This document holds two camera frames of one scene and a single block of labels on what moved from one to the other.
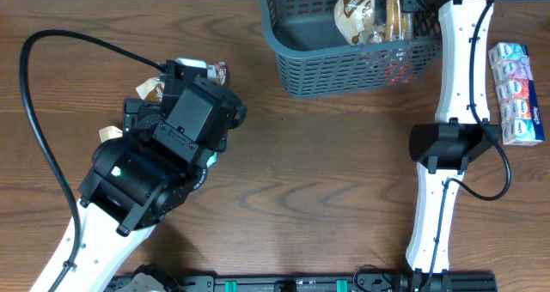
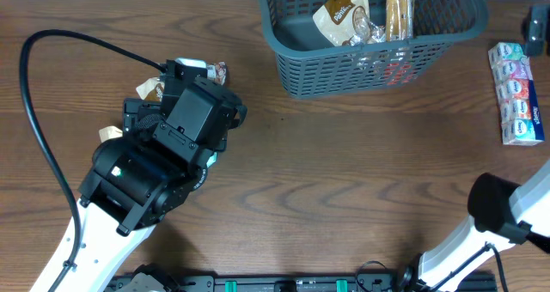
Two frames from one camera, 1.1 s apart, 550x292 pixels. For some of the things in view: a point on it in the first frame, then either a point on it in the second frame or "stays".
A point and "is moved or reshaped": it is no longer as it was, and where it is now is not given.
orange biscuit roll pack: (399, 24) stays
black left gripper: (142, 116) stays
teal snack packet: (211, 160) stays
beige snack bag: (354, 15) is moved or reshaped
